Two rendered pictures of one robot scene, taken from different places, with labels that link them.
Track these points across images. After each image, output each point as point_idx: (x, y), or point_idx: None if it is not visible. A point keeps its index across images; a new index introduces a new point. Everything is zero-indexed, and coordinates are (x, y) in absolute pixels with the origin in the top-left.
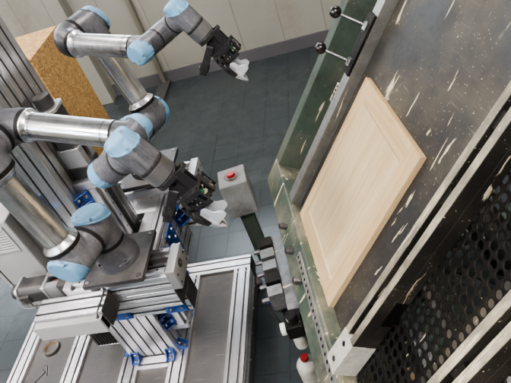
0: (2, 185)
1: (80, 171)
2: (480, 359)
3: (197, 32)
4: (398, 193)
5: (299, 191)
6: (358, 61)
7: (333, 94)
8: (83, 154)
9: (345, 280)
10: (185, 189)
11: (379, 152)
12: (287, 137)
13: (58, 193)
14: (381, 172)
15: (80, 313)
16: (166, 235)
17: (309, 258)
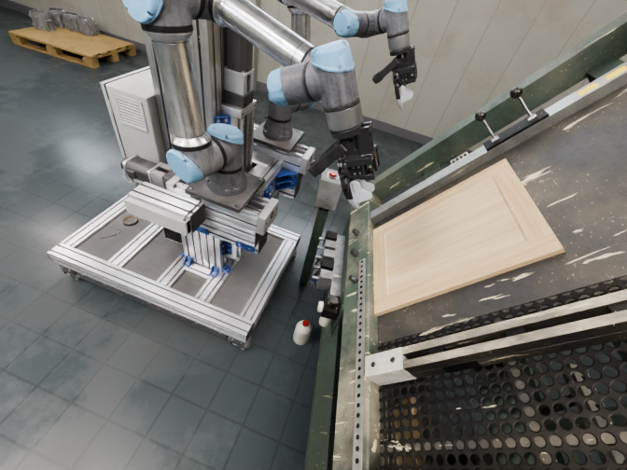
0: (169, 43)
1: (233, 97)
2: None
3: (398, 39)
4: (512, 265)
5: (382, 214)
6: (504, 143)
7: (455, 158)
8: (244, 83)
9: (405, 303)
10: (355, 151)
11: (498, 222)
12: (387, 172)
13: (206, 103)
14: (494, 239)
15: (172, 209)
16: (266, 189)
17: (370, 268)
